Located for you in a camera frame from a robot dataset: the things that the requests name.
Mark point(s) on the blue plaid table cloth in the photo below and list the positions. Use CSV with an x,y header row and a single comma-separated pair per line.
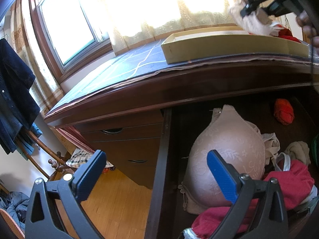
x,y
149,60

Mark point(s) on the person's right hand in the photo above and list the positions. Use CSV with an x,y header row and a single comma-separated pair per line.
x,y
304,22

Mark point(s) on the bright red underwear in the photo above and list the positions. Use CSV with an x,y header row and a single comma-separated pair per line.
x,y
285,33

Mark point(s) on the dark red garment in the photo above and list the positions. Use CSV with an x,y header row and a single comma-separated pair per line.
x,y
296,185

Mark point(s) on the yellow cardboard tray box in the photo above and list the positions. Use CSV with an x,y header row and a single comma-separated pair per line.
x,y
223,41

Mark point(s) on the dark navy hanging coat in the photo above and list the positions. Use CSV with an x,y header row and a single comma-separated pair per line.
x,y
18,108

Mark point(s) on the small red cloth ball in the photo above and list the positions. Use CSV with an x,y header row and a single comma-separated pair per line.
x,y
284,112

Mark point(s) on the window with brown frame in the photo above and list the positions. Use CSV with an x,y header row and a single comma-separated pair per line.
x,y
71,34

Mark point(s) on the wooden coat rack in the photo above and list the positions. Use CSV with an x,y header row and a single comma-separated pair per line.
x,y
45,154

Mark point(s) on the checkered cloth bag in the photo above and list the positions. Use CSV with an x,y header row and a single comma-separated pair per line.
x,y
78,158

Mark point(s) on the pink lace bra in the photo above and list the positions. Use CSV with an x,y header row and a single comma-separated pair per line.
x,y
240,143

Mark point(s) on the beige patterned curtain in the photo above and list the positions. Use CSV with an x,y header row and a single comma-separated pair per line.
x,y
132,23

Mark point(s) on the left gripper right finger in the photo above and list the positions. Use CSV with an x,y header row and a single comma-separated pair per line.
x,y
270,217

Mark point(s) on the cream cloth in drawer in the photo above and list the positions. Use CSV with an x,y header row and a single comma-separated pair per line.
x,y
299,150

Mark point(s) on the open desk drawer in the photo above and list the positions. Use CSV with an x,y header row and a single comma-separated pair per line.
x,y
159,174

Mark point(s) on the grey jacket on floor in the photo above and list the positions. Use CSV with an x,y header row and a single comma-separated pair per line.
x,y
16,205

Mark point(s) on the beige white underwear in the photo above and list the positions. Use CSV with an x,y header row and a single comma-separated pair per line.
x,y
257,23

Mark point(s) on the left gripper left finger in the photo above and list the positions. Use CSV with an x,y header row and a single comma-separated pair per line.
x,y
43,219

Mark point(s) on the woven rattan basket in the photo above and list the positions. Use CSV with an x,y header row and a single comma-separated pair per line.
x,y
9,228

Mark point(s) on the dark wooden desk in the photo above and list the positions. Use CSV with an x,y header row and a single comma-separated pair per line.
x,y
126,121

